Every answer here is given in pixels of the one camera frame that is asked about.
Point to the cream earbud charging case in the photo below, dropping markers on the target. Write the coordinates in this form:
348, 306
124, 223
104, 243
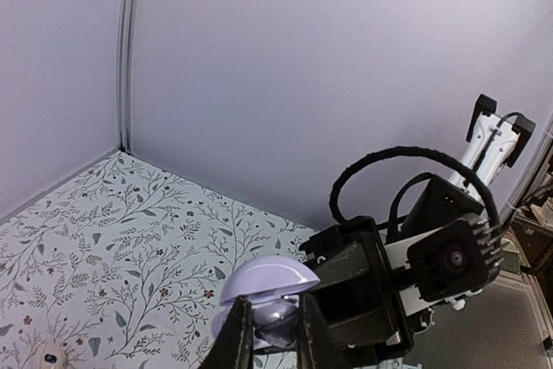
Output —
52, 357

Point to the right aluminium frame post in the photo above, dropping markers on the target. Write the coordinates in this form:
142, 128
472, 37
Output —
126, 25

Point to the floral patterned table mat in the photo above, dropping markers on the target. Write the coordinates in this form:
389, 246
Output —
122, 267

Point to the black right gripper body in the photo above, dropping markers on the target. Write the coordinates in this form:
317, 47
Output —
356, 292

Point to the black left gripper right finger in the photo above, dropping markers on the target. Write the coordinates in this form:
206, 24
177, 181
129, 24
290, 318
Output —
315, 348

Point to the purple round case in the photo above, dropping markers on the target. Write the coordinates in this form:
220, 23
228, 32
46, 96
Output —
265, 280

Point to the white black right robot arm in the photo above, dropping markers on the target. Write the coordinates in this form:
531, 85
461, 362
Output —
494, 142

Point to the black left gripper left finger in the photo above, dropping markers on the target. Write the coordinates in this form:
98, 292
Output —
233, 347

